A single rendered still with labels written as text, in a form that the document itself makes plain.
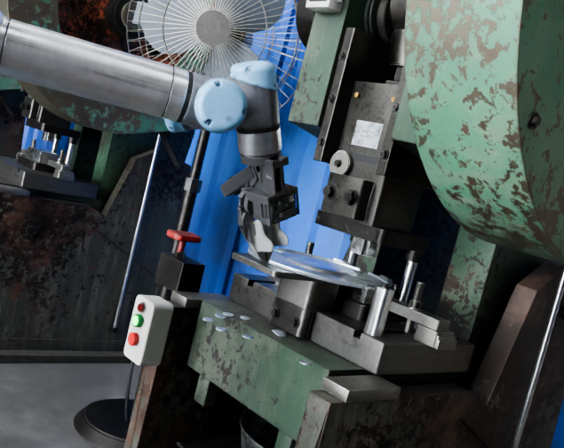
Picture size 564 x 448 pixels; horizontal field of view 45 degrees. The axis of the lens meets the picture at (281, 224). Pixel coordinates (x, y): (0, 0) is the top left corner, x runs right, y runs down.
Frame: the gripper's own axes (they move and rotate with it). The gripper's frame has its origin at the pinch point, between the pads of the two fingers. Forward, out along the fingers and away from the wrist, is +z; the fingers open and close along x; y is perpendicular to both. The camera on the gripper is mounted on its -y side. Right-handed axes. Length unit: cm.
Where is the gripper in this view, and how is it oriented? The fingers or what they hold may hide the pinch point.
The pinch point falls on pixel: (262, 253)
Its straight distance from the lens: 128.3
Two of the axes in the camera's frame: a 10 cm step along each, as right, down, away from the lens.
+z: 0.7, 9.2, 3.7
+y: 6.7, 2.3, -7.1
